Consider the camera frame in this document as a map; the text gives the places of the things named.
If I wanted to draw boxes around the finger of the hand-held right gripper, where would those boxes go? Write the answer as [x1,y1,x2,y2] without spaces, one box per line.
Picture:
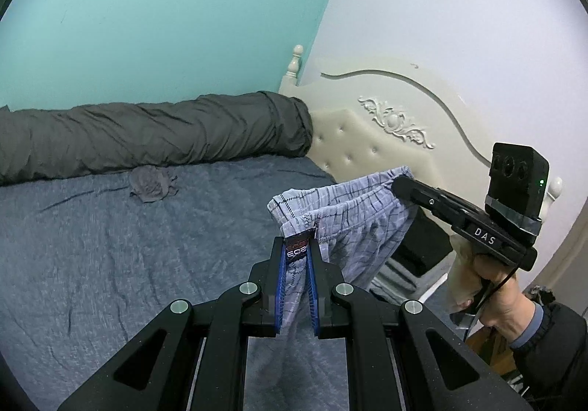
[391,176,478,225]

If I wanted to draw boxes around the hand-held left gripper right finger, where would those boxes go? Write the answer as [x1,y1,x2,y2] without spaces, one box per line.
[306,239,529,411]

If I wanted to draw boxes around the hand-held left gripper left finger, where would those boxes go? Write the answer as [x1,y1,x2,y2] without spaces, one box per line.
[57,236,286,411]

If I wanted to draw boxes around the blue checked shorts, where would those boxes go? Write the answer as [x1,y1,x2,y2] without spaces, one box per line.
[257,167,420,393]

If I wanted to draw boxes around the person's right hand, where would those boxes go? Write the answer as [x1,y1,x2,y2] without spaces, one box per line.
[471,252,538,347]

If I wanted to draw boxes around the grey striped garment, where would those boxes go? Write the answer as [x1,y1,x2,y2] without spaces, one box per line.
[370,261,423,306]

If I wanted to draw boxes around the cream tufted headboard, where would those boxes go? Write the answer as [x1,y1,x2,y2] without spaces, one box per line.
[278,43,566,297]

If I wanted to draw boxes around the wooden furniture piece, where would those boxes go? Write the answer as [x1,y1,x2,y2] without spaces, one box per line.
[469,328,510,375]

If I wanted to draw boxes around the small grey crumpled garment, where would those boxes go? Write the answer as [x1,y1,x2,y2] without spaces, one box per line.
[129,165,179,203]

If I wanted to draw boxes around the blue patterned bed sheet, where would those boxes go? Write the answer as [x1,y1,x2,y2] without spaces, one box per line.
[0,156,460,411]

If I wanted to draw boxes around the grey rolled duvet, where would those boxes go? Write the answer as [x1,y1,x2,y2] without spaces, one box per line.
[0,90,315,186]

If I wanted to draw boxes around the black cable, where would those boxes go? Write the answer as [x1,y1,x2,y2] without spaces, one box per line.
[462,271,517,345]

